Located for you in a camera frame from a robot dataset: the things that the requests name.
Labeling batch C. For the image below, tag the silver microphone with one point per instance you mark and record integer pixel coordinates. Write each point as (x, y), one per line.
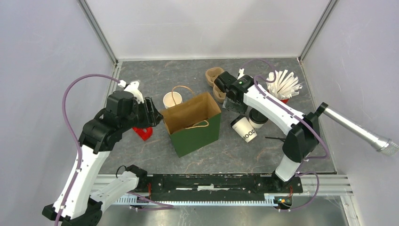
(380, 143)

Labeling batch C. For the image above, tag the red cup holder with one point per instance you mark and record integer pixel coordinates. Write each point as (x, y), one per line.
(284, 100)

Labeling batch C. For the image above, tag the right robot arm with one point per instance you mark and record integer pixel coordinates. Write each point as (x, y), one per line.
(258, 98)

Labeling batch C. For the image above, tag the stack of white paper cups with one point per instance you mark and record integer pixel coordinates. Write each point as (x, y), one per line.
(172, 99)

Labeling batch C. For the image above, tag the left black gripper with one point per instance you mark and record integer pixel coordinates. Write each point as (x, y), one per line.
(155, 116)

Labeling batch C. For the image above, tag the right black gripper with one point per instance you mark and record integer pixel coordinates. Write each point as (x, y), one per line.
(239, 109)

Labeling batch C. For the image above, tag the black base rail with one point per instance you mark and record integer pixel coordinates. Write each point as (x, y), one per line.
(215, 187)

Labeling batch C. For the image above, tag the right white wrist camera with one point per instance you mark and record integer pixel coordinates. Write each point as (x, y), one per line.
(241, 73)

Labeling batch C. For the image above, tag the single white paper cup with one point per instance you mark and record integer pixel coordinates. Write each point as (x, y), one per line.
(255, 125)

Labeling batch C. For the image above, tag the single black lid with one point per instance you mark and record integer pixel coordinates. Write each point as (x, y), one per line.
(256, 117)

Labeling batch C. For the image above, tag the red D-shaped object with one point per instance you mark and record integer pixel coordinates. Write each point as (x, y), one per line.
(144, 134)

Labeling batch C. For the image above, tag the green paper bag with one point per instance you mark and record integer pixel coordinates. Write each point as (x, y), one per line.
(193, 124)

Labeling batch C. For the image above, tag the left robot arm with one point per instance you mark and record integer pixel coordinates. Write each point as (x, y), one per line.
(77, 205)

